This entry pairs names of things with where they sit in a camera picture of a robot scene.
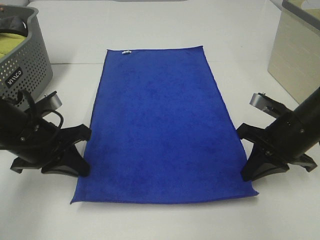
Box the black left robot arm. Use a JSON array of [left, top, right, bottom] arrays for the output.
[[0, 100, 91, 178]]

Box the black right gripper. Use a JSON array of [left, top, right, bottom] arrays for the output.
[[237, 99, 318, 182]]

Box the blue microfiber towel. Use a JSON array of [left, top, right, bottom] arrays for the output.
[[72, 46, 257, 204]]

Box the black cloth in basket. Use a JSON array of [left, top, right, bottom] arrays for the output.
[[0, 16, 28, 37]]

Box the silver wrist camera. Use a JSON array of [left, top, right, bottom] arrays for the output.
[[40, 91, 62, 110], [249, 93, 273, 112]]

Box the yellow-green towel in basket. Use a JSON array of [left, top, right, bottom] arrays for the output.
[[0, 33, 26, 58]]

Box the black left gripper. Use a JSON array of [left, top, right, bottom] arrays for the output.
[[0, 98, 92, 177]]

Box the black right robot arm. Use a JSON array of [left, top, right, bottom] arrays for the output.
[[236, 89, 320, 182]]

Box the grey perforated laundry basket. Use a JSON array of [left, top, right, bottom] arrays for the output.
[[0, 5, 53, 100]]

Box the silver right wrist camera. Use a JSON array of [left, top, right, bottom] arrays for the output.
[[249, 93, 273, 112]]

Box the beige plastic storage bin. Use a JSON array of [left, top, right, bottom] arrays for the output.
[[267, 0, 320, 104]]

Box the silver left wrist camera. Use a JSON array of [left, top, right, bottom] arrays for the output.
[[40, 91, 62, 110]]

